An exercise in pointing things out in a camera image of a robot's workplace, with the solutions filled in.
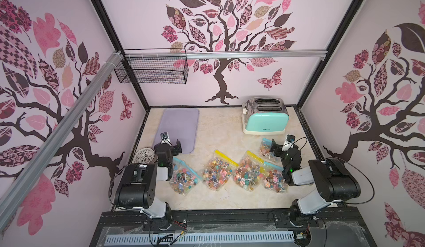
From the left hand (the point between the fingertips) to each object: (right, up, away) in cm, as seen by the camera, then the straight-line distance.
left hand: (170, 143), depth 94 cm
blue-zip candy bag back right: (+56, -4, +1) cm, 56 cm away
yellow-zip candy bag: (+28, -14, -7) cm, 32 cm away
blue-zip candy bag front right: (+57, -17, -11) cm, 60 cm away
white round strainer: (-14, -7, -2) cm, 16 cm away
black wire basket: (-10, +46, +1) cm, 47 cm away
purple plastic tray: (+3, +11, +16) cm, 20 cm away
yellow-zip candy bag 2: (+45, -15, -7) cm, 47 cm away
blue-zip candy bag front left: (+10, -18, -9) cm, 23 cm away
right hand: (+64, +3, -3) cm, 65 cm away
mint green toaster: (+56, +16, +1) cm, 58 cm away
